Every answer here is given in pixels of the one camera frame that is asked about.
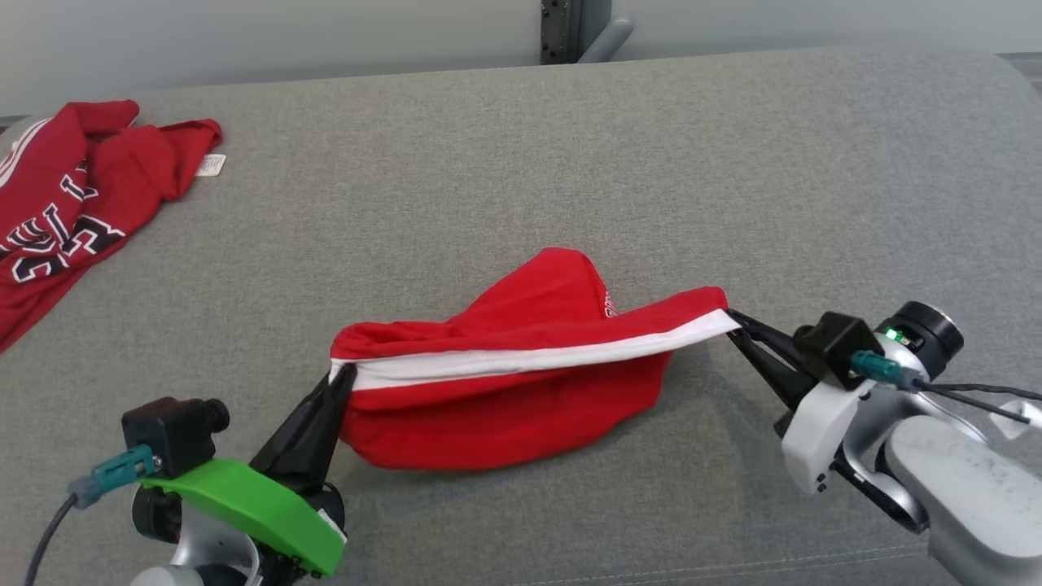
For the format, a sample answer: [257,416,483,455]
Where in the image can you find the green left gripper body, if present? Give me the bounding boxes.
[130,458,348,586]

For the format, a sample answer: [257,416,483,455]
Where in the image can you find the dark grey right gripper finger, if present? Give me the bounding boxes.
[727,309,799,367]
[727,330,815,410]

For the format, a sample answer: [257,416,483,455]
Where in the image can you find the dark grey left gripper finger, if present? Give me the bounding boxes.
[287,366,357,493]
[249,366,352,481]

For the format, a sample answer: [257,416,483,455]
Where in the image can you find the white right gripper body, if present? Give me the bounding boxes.
[781,301,964,496]

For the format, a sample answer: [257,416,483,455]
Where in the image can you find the red shorts with white waistband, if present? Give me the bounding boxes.
[330,247,742,471]

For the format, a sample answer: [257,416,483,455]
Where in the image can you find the red jersey with black lettering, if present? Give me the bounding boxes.
[0,99,227,355]

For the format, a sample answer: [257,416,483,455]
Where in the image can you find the black left cable teal connector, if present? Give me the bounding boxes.
[24,445,157,586]

